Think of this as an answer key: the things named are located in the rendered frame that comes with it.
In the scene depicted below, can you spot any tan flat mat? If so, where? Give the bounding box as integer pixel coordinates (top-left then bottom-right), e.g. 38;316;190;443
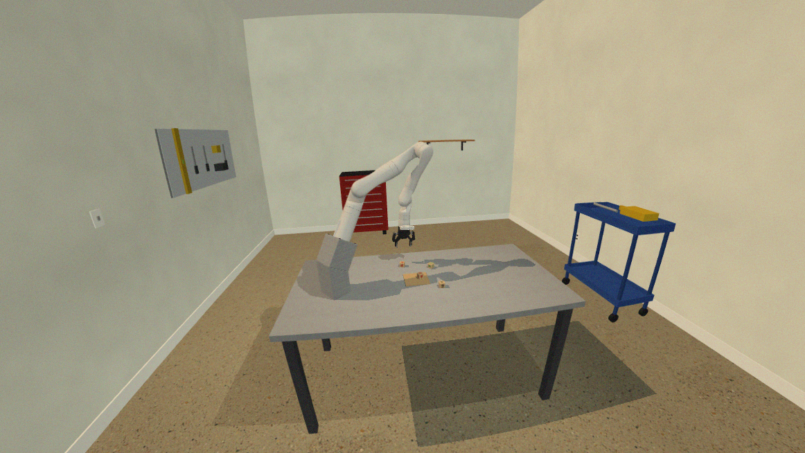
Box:
403;272;430;287

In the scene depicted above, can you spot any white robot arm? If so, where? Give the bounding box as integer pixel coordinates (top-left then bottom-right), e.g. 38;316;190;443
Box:
333;141;433;242

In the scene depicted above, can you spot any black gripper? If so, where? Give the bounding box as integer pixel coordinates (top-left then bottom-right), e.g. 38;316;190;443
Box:
392;227;415;248

